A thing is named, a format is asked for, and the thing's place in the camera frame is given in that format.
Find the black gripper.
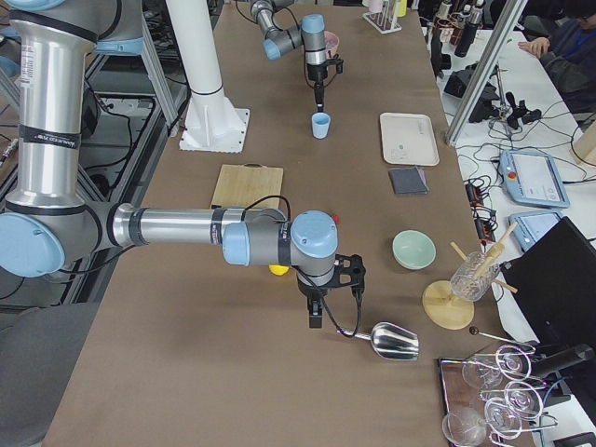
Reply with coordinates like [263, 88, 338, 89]
[305, 51, 344, 112]
[296, 253, 366, 329]

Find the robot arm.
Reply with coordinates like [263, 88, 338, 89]
[250, 0, 344, 113]
[1, 1, 366, 337]

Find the light blue cup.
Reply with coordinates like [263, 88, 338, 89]
[311, 112, 332, 140]

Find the steel ice scoop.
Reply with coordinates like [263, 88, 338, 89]
[337, 322, 419, 361]

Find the white cup rack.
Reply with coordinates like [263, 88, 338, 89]
[362, 0, 407, 34]

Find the wooden cup stand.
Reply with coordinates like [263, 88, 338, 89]
[422, 223, 518, 330]

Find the patterned glass cup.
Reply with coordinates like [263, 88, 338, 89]
[450, 251, 499, 303]

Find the pink bowl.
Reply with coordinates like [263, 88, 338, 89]
[324, 31, 339, 59]

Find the upper whole yellow lemon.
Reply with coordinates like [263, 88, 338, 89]
[268, 264, 290, 277]

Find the cream rabbit tray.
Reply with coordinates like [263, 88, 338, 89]
[380, 112, 440, 167]

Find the mint green bowl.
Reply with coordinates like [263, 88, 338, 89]
[392, 230, 437, 270]

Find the bamboo cutting board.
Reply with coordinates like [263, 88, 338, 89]
[210, 164, 284, 209]

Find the grey folded cloth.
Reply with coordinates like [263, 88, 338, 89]
[388, 167, 428, 195]

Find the wine glass rack tray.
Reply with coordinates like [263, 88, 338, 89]
[438, 345, 558, 446]

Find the lower teach pendant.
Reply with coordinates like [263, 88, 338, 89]
[508, 210, 563, 251]

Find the teach pendant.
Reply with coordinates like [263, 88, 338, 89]
[508, 210, 563, 251]
[499, 150, 571, 209]

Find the upper teach pendant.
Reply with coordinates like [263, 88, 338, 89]
[499, 150, 571, 209]

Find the black laptop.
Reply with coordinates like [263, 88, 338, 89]
[502, 217, 595, 347]

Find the seated person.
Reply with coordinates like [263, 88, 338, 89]
[518, 0, 595, 114]

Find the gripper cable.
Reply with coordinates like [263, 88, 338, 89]
[297, 269, 364, 339]

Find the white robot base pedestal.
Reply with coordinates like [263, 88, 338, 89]
[167, 0, 250, 154]

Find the aluminium frame post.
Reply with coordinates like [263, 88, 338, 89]
[445, 0, 527, 146]

